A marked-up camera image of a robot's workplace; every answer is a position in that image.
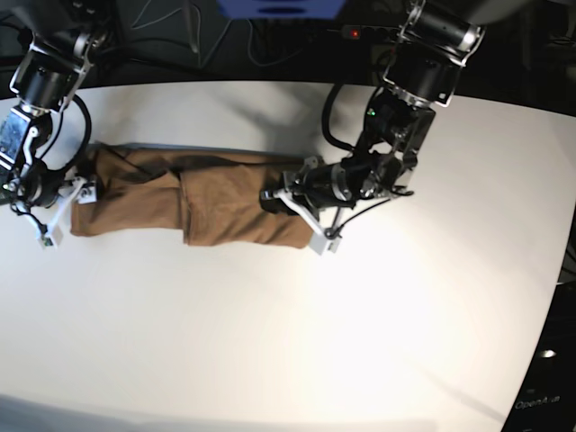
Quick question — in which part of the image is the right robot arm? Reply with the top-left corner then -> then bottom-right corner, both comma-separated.
1,1 -> 114,248

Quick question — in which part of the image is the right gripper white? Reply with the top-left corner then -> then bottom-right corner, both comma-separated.
36,175 -> 97,248

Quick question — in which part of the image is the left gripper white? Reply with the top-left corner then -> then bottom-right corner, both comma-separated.
259,155 -> 361,257

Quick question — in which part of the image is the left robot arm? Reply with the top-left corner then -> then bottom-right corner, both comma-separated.
260,1 -> 486,254

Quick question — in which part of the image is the power strip with red light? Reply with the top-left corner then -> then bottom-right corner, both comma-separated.
340,25 -> 399,44

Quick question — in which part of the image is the black OpenArm box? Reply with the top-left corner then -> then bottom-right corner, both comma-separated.
502,283 -> 575,432

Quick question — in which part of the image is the blue plastic object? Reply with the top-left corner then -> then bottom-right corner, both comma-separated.
218,0 -> 346,20

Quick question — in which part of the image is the brown T-shirt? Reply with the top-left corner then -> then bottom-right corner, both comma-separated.
71,145 -> 312,248

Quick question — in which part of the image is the white cable on floor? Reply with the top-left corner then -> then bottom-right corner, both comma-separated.
130,0 -> 316,68

